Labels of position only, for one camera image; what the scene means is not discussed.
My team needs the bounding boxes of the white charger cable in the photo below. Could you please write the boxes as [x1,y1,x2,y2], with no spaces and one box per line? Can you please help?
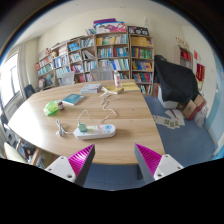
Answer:
[76,90,120,127]

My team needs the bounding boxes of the white box under cloth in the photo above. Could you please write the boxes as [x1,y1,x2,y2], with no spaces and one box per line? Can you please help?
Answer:
[158,87,178,109]

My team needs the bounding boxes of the white power strip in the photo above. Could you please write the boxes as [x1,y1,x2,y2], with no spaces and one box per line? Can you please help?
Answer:
[74,124,116,140]

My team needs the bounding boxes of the grey office chair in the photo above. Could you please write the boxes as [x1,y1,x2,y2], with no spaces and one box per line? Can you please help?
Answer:
[90,66,113,81]

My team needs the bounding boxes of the wooden bookshelf with books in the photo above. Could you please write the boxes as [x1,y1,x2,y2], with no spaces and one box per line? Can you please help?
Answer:
[35,22,154,94]

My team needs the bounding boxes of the grey book stack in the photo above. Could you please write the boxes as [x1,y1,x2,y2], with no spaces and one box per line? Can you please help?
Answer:
[80,83,101,94]

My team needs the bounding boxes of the cardboard box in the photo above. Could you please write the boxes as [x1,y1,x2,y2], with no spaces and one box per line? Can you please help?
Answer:
[183,94,206,120]

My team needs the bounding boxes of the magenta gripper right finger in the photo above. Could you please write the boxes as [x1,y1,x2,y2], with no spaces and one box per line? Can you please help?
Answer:
[134,144,183,184]

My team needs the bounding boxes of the green plastic bag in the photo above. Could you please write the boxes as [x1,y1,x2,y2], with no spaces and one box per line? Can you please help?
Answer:
[43,101,59,116]

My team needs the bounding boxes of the teal book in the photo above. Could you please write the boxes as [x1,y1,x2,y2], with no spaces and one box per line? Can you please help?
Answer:
[62,94,85,105]

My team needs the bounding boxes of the small dark jar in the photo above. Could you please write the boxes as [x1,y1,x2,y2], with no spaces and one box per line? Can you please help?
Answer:
[57,101,64,110]

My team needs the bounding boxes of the yellow book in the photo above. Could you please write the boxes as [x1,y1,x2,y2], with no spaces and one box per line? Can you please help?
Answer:
[102,86,123,94]

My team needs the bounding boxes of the window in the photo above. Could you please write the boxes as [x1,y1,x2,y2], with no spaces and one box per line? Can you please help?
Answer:
[1,53,20,107]

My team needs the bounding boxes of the green charger plug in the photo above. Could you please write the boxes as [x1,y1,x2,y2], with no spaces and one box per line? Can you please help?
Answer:
[78,123,87,132]

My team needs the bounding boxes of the papers on floor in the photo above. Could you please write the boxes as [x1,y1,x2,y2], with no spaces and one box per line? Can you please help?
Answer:
[153,109,185,129]

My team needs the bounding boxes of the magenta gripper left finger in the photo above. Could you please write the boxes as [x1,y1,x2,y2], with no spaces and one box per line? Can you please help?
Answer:
[46,144,95,186]

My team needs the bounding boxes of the black cloth covered object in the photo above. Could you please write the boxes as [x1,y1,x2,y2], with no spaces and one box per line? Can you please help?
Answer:
[154,55,199,103]

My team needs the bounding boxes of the white power strip cord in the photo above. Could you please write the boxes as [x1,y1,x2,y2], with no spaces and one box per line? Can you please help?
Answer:
[55,118,75,138]

